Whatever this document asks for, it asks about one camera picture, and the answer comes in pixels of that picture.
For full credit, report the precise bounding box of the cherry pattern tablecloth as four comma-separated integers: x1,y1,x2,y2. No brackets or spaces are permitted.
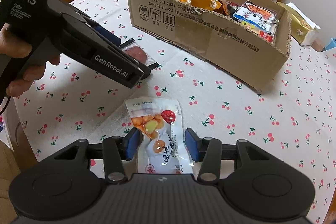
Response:
14,0,335,223

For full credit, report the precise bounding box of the sliced sausage clear pack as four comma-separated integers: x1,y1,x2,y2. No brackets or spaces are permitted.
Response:
119,38,159,70

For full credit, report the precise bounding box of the red black cartoon snack bag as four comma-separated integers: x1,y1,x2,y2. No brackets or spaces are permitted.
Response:
219,0,240,18

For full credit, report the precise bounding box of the spicy strips white blue bag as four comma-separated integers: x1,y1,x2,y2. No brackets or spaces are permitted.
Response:
233,1,278,34

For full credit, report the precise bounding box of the person left hand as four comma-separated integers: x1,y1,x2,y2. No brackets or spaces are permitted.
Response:
1,22,60,99

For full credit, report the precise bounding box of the blue small box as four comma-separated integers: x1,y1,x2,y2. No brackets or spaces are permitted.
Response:
323,38,336,51

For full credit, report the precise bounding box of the cardboard box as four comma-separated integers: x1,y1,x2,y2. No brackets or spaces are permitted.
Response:
128,0,291,91

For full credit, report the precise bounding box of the yellow blue noodle snack pack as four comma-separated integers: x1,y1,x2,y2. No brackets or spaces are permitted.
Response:
240,20,273,43

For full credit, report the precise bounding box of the white quail egg pouch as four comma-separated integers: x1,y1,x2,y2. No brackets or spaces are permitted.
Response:
125,97,194,174

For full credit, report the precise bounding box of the yellow tissue pack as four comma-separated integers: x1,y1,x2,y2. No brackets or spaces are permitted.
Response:
277,2,321,46

